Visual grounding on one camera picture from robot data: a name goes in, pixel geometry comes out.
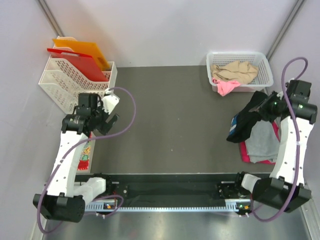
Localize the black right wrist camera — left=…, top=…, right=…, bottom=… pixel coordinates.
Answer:
left=285, top=80, right=312, bottom=102

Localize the folded magenta t-shirt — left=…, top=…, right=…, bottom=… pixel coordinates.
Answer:
left=239, top=119, right=282, bottom=165

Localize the beige t-shirt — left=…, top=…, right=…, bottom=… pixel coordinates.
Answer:
left=210, top=60, right=259, bottom=85

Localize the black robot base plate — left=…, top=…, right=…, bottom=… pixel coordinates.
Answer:
left=75, top=173, right=244, bottom=207

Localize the black t-shirt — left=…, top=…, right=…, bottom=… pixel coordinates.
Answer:
left=226, top=91, right=268, bottom=143

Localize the orange folder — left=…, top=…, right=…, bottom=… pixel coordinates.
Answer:
left=53, top=37, right=111, bottom=71

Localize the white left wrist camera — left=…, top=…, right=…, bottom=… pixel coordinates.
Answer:
left=101, top=88, right=120, bottom=115

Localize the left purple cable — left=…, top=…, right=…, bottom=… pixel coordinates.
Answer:
left=36, top=86, right=137, bottom=235

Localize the white perforated file organizer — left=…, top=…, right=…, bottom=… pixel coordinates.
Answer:
left=38, top=44, right=118, bottom=114

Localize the red children's book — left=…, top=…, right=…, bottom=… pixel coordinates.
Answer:
left=77, top=140, right=96, bottom=174

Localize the white slotted cable duct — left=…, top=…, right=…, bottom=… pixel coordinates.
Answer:
left=84, top=199, right=251, bottom=213

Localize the red folder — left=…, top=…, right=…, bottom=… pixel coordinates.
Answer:
left=47, top=48, right=109, bottom=82

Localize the pink t-shirt in basket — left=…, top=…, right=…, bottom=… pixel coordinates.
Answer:
left=212, top=77, right=241, bottom=97

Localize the aluminium frame rail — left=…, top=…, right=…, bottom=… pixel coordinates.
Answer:
left=301, top=199, right=320, bottom=240

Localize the white plastic laundry basket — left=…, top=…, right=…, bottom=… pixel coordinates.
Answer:
left=206, top=51, right=274, bottom=96

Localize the folded grey t-shirt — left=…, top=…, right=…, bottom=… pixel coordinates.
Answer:
left=244, top=120, right=282, bottom=164

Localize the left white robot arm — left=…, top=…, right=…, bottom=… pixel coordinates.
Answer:
left=33, top=90, right=120, bottom=223

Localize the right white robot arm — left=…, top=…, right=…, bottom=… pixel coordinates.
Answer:
left=233, top=80, right=318, bottom=213

